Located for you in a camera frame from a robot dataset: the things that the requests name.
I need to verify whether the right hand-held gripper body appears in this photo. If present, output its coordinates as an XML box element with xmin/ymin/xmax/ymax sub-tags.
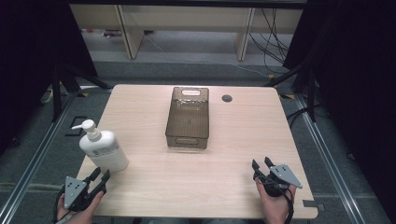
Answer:
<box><xmin>261</xmin><ymin>164</ymin><xmax>304</xmax><ymax>198</ymax></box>

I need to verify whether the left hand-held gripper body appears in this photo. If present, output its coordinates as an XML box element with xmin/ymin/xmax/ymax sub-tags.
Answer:
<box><xmin>62</xmin><ymin>175</ymin><xmax>107</xmax><ymax>213</ymax></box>

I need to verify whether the white pump bottle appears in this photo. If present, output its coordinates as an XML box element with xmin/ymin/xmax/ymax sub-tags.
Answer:
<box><xmin>71</xmin><ymin>119</ymin><xmax>130</xmax><ymax>174</ymax></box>

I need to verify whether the brown transparent plastic bin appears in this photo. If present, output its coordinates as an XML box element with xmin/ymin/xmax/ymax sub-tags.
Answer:
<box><xmin>164</xmin><ymin>86</ymin><xmax>210</xmax><ymax>150</ymax></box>

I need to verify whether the person's left hand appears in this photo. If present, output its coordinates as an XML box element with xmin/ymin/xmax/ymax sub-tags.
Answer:
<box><xmin>56</xmin><ymin>190</ymin><xmax>105</xmax><ymax>224</ymax></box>

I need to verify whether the person's right hand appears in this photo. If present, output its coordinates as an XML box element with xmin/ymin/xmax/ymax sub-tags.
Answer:
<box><xmin>255</xmin><ymin>179</ymin><xmax>297</xmax><ymax>224</ymax></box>

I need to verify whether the black metal stand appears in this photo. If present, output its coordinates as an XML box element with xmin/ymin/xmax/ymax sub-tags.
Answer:
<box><xmin>50</xmin><ymin>62</ymin><xmax>114</xmax><ymax>123</ymax></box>
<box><xmin>263</xmin><ymin>62</ymin><xmax>318</xmax><ymax>123</ymax></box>

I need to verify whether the beige wooden desk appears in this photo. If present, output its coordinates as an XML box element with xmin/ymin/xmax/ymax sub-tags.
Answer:
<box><xmin>68</xmin><ymin>3</ymin><xmax>304</xmax><ymax>63</ymax></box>

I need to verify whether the bundle of black cables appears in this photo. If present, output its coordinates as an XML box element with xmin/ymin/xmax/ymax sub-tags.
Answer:
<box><xmin>248</xmin><ymin>7</ymin><xmax>291</xmax><ymax>75</ymax></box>

